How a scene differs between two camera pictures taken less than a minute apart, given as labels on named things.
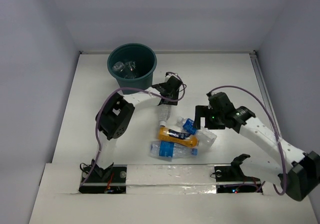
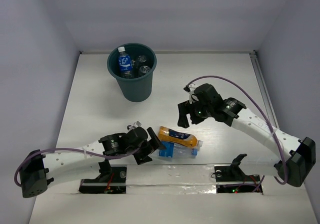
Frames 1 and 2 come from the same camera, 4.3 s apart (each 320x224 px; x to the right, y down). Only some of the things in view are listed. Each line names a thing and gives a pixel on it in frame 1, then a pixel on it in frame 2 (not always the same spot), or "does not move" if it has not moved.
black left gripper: [166, 93] -> [146, 149]
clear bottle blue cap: [167, 150] does not move
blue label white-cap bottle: [206, 138] -> [125, 63]
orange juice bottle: [186, 139] does not move
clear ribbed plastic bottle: [164, 112] -> [140, 59]
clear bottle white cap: [130, 66] -> [144, 69]
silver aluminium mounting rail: [195, 179] does not move
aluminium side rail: [265, 90] does not move
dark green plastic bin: [133, 64] does not move
